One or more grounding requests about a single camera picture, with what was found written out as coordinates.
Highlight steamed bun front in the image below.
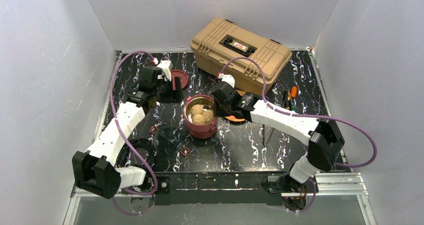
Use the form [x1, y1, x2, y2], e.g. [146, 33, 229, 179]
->
[192, 113, 207, 125]

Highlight coiled black cable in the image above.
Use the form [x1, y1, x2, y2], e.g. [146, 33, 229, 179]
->
[117, 137, 156, 173]

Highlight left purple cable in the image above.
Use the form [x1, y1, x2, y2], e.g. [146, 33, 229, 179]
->
[109, 50, 159, 217]

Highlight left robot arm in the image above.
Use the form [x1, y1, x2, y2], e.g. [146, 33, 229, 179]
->
[72, 60, 183, 199]

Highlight tan plastic toolbox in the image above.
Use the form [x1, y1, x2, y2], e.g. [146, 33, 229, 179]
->
[190, 17, 292, 95]

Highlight orange green screwdriver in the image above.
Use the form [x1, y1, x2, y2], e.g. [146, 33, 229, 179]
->
[289, 86, 298, 113]

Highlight red lunch box clip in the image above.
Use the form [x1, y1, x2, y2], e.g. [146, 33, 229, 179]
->
[179, 146, 191, 157]

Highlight steamed bun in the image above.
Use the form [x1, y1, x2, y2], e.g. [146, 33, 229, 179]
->
[203, 109, 215, 123]
[192, 113, 207, 125]
[189, 104, 204, 117]

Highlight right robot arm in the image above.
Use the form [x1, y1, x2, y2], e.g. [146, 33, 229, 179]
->
[210, 81, 345, 184]

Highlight red round lid rear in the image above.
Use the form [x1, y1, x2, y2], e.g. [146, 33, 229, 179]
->
[171, 69, 189, 90]

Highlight dark transparent round lid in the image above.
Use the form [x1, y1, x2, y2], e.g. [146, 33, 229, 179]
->
[152, 126, 185, 156]

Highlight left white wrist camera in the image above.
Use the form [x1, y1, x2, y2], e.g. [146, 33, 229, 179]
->
[152, 58, 173, 82]

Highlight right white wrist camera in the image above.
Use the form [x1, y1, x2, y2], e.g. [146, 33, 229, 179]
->
[218, 72, 235, 89]

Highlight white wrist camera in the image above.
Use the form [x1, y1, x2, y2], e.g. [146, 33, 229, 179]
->
[218, 72, 235, 89]
[152, 58, 173, 82]

